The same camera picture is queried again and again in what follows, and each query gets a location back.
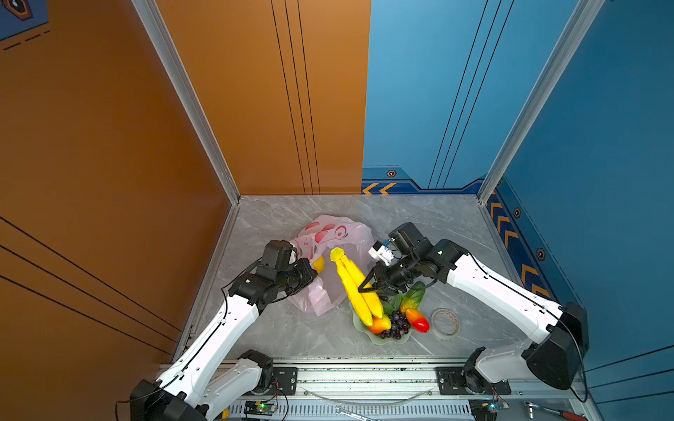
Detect pink printed plastic bag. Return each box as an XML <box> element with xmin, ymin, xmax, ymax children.
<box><xmin>286</xmin><ymin>214</ymin><xmax>377</xmax><ymax>317</ymax></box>

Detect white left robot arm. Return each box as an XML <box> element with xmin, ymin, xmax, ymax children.
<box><xmin>126</xmin><ymin>258</ymin><xmax>318</xmax><ymax>420</ymax></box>

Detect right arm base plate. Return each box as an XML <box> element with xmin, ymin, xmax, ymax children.
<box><xmin>435</xmin><ymin>367</ymin><xmax>512</xmax><ymax>396</ymax></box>

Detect light green fruit plate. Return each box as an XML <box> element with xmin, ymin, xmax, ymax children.
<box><xmin>351</xmin><ymin>302</ymin><xmax>422</xmax><ymax>347</ymax></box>

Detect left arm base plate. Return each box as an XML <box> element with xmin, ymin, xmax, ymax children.
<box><xmin>247</xmin><ymin>366</ymin><xmax>298</xmax><ymax>396</ymax></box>

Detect yellow banana bunch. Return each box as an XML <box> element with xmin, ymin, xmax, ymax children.
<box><xmin>330</xmin><ymin>247</ymin><xmax>384</xmax><ymax>327</ymax></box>

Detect red yellow mango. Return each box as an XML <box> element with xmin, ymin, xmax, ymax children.
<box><xmin>368</xmin><ymin>315</ymin><xmax>391</xmax><ymax>335</ymax></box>

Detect red handled screwdriver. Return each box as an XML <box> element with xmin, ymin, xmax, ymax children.
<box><xmin>524</xmin><ymin>401</ymin><xmax>588</xmax><ymax>421</ymax></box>

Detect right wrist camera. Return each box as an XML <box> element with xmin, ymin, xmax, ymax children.
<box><xmin>369</xmin><ymin>222</ymin><xmax>433</xmax><ymax>267</ymax></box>

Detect clear tape roll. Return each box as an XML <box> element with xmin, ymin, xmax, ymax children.
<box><xmin>430</xmin><ymin>309</ymin><xmax>461</xmax><ymax>340</ymax></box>

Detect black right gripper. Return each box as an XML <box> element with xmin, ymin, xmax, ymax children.
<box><xmin>357</xmin><ymin>254</ymin><xmax>421</xmax><ymax>296</ymax></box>

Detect dark purple grape bunch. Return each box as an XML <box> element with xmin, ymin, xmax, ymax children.
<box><xmin>377</xmin><ymin>310</ymin><xmax>411</xmax><ymax>340</ymax></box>

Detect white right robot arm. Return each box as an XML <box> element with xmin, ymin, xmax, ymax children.
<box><xmin>356</xmin><ymin>240</ymin><xmax>589</xmax><ymax>394</ymax></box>

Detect green circuit board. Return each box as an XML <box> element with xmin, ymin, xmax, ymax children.
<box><xmin>242</xmin><ymin>400</ymin><xmax>279</xmax><ymax>420</ymax></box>

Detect small red orange mango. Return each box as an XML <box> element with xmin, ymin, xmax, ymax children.
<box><xmin>405</xmin><ymin>309</ymin><xmax>430</xmax><ymax>333</ymax></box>

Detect yellow lemon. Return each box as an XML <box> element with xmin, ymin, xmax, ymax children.
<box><xmin>312</xmin><ymin>256</ymin><xmax>326</xmax><ymax>275</ymax></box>

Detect aluminium front rail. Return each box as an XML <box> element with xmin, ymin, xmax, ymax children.
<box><xmin>215</xmin><ymin>358</ymin><xmax>602</xmax><ymax>420</ymax></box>

